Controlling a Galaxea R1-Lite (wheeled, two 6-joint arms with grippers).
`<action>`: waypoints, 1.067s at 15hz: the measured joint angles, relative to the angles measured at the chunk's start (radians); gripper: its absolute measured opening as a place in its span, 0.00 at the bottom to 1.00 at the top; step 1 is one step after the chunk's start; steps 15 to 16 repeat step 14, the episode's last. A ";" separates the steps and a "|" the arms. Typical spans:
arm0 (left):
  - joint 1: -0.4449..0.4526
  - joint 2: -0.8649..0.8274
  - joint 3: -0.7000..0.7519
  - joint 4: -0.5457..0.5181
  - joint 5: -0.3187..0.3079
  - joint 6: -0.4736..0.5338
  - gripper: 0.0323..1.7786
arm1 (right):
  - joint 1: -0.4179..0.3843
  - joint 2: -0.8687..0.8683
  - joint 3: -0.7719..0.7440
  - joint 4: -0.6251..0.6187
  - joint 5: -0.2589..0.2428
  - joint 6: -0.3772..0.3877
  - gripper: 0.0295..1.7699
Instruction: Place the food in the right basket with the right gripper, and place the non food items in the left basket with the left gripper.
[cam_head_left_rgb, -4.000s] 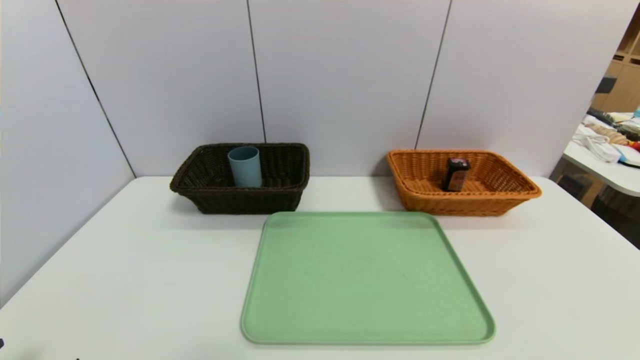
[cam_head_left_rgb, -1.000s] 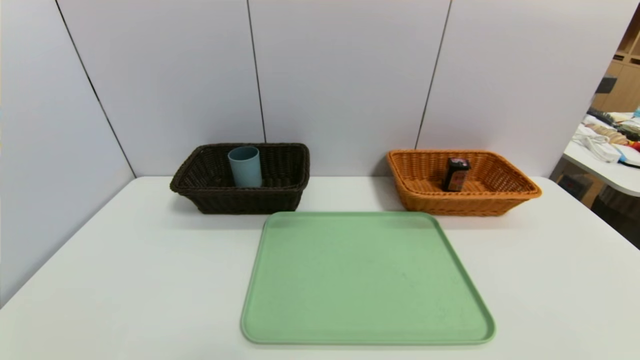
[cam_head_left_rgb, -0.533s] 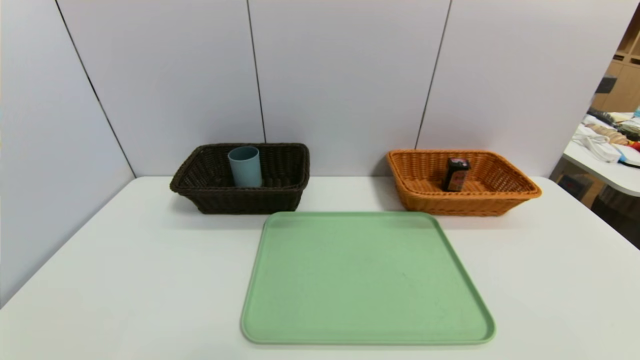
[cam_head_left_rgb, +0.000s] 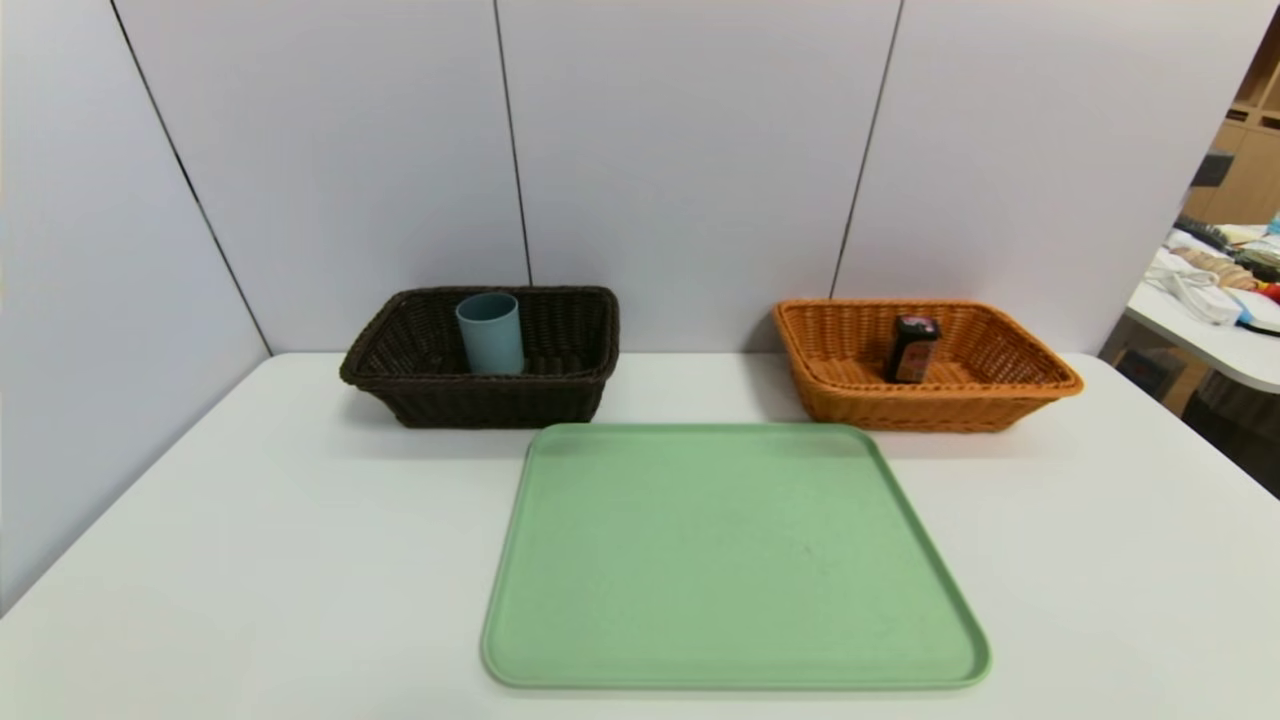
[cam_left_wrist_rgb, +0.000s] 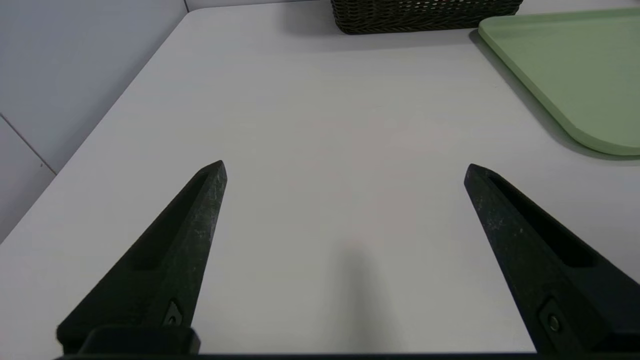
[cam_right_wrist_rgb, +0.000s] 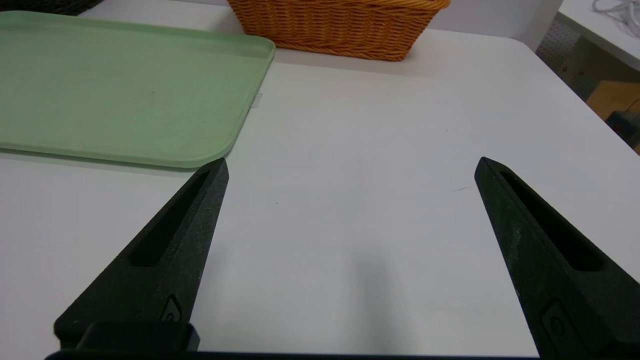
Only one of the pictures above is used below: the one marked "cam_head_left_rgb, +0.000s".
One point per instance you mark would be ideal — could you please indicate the dark brown wicker basket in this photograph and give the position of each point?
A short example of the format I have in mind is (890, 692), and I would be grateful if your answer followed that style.
(480, 400)

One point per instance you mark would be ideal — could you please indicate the green plastic tray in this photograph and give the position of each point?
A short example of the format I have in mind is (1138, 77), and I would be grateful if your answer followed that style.
(720, 570)

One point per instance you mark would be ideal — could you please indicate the white crumpled cloth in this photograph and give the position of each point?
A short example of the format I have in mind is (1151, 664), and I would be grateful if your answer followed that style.
(1195, 290)

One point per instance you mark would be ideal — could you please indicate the brown cardboard box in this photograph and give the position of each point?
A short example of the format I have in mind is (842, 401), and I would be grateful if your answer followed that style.
(1150, 372)

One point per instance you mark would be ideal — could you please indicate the blue plastic cup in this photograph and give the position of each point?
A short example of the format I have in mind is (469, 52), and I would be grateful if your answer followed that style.
(492, 340)

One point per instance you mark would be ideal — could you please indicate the orange wicker basket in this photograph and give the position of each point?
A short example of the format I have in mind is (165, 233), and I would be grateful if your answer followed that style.
(960, 405)

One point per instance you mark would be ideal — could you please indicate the small black food carton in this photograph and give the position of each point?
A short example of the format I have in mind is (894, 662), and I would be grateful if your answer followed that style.
(913, 350)

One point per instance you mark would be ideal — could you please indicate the beige knitted cloth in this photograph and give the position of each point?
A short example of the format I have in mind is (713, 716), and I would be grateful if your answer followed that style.
(1215, 268)

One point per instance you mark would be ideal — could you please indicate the white background table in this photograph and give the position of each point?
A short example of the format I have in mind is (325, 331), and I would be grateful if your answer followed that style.
(1215, 345)

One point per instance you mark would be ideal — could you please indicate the wooden shelf unit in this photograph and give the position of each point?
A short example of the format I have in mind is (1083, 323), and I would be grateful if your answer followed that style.
(1250, 170)

